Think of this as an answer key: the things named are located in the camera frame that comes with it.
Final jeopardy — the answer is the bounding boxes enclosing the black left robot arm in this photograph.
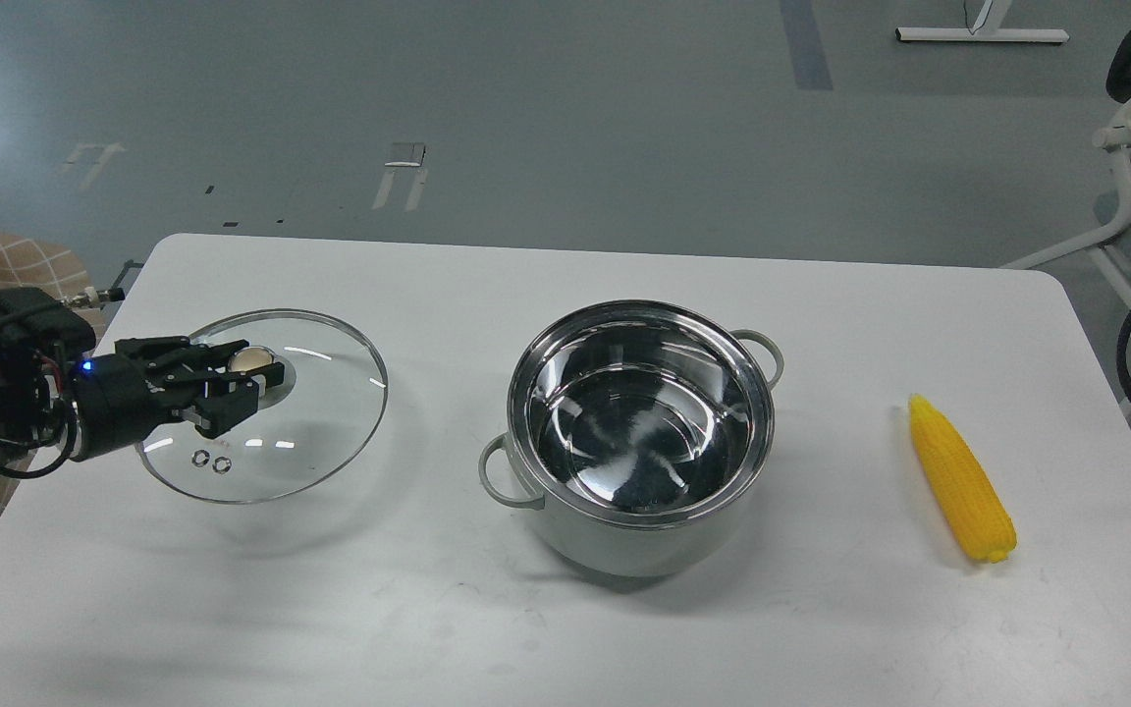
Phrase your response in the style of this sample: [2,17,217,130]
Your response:
[0,286,290,480]

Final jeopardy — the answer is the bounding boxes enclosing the grey steel cooking pot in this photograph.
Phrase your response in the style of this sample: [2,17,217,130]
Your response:
[477,299,786,578]

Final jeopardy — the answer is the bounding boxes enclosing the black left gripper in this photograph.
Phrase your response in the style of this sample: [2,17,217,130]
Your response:
[71,336,286,462]

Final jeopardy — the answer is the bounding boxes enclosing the yellow corn cob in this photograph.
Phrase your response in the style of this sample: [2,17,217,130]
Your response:
[907,394,1017,564]

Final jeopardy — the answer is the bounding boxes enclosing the glass pot lid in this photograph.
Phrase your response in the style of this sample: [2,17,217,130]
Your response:
[135,308,389,505]

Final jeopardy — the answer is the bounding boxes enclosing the white desk leg base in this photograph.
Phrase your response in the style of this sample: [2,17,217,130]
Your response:
[893,1,1071,46]

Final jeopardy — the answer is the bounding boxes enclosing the white metal frame stand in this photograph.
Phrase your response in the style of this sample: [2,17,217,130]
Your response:
[999,98,1131,325]

